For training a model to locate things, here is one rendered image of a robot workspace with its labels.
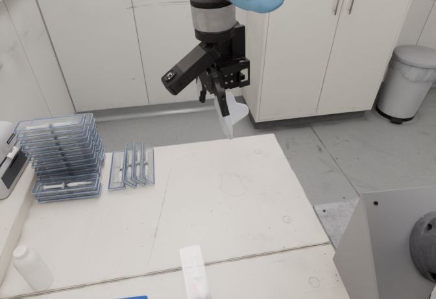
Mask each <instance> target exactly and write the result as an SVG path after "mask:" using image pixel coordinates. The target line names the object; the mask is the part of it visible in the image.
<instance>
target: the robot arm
mask: <svg viewBox="0 0 436 299"><path fill-rule="evenodd" d="M434 1H436V0H434ZM283 3H284V0H190V5H191V15H192V21H193V27H194V29H195V37H196V39H198V40H199V41H201V42H200V43H199V44H198V45H197V46H196V47H195V48H194V49H192V50H191V51H190V52H189V53H188V54H187V55H185V57H183V59H181V60H180V61H179V62H178V63H177V64H176V65H175V66H173V67H172V68H171V69H170V70H169V71H168V72H167V73H166V74H165V75H164V76H163V77H162V78H161V80H162V83H163V85H164V86H165V88H166V89H167V90H168V91H169V92H170V93H171V94H172V95H178V94H179V93H180V92H181V91H182V90H183V89H184V88H185V87H186V86H187V85H188V84H190V83H191V82H192V81H193V80H195V79H196V84H197V93H198V98H199V101H200V102H201V103H204V102H205V100H206V94H207V93H206V92H207V91H208V92H209V93H210V94H214V96H215V98H214V104H215V108H216V110H217V113H218V115H219V120H220V123H221V126H222V129H223V133H224V134H225V135H226V136H227V137H228V138H229V139H233V128H232V125H233V124H235V123H236V122H238V121H239V120H240V119H242V118H244V117H245V116H246V115H247V114H248V106H247V105H246V104H240V103H237V102H236V101H235V99H234V95H233V94H232V93H231V92H229V91H226V92H225V90H227V89H233V88H236V87H239V88H242V87H245V86H248V85H250V60H249V59H248V58H246V56H245V26H244V25H242V24H241V25H240V24H239V22H238V21H237V20H236V6H237V7H238V8H241V9H243V10H249V11H253V12H257V13H260V14H266V13H269V12H272V11H274V10H276V9H277V8H279V7H280V6H282V5H283ZM243 60H244V61H243ZM240 61H243V62H240ZM246 68H248V80H245V75H244V74H243V73H241V71H242V70H243V69H246ZM241 80H244V81H242V82H241ZM409 249H410V254H411V258H412V260H413V263H414V264H415V266H416V268H417V270H418V271H419V272H420V273H421V275H423V277H425V278H426V279H428V280H429V281H432V282H433V283H436V211H431V212H429V213H427V214H425V215H423V216H422V217H421V218H420V219H419V220H418V221H417V222H416V224H415V225H414V227H413V229H412V232H411V236H410V240H409Z"/></svg>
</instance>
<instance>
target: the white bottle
mask: <svg viewBox="0 0 436 299"><path fill-rule="evenodd" d="M13 255H14V258H13V264H14V267H15V268H16V270H17V271H18V272H19V273H20V274H21V275H22V277H23V278H24V279H25V281H26V282H27V283H28V284H29V285H30V286H31V288H32V289H33V290H34V291H36V292H41V291H44V290H46V289H47V288H49V287H50V286H51V284H52V282H53V280H54V276H53V273H52V272H51V271H50V270H49V268H48V266H47V265H46V264H45V262H44V261H43V259H42V258H41V256H40V255H39V253H38V252H37V251H36V250H35V249H33V248H29V247H26V246H24V245H22V246H19V247H17V248H16V249H15V250H14V252H13Z"/></svg>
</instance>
